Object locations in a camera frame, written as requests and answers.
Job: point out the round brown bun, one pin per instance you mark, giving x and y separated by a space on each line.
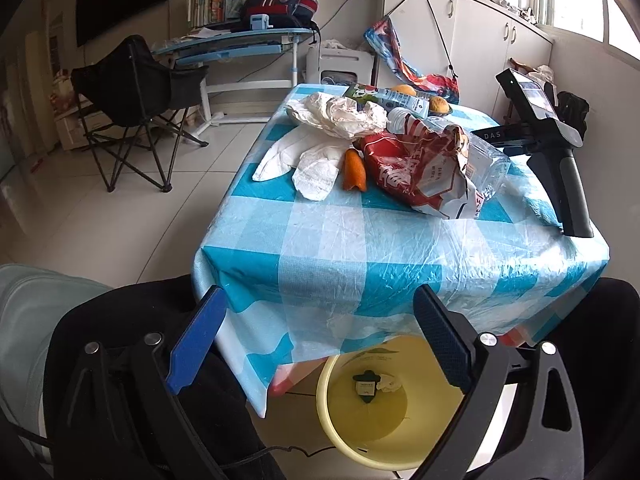
439 106

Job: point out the white plastic stool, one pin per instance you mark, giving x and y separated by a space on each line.
330 62

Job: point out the milk carton box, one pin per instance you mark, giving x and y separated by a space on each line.
388 99

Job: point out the white storage cabinet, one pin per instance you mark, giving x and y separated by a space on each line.
476 37

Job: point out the colourful hanging bag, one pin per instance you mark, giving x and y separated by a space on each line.
383 39

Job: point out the green plush toy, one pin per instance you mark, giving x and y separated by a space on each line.
366 385

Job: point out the white plastic bag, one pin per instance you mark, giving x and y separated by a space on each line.
338 116

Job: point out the white tissue ball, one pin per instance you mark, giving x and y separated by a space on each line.
388 383

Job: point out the row of books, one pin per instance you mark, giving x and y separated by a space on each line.
201 13

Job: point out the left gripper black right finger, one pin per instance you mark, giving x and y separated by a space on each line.
450 336

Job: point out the black clothes on chair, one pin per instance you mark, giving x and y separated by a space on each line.
573 111

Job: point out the yellow mango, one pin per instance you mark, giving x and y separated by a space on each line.
405 89

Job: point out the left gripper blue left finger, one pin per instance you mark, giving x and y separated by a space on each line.
194 343

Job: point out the white paper towel sheet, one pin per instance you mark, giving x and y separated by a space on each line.
314 156

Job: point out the blue checkered tablecloth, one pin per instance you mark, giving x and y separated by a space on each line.
306 280

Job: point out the orange peel piece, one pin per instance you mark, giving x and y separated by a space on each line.
354 172

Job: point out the dark striped backpack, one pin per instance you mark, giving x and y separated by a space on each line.
282 13

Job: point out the yellow plastic trash bin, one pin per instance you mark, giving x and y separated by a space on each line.
396 431

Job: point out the clear plastic bottle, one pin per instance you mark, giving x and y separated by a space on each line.
487 166

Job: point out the blue study desk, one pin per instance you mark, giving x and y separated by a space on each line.
231 46

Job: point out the red snack bag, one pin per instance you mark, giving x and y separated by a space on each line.
423 168

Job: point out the person's black trouser leg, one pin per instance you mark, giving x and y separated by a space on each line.
123 422

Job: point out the black folding camp chair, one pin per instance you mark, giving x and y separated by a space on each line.
128 91

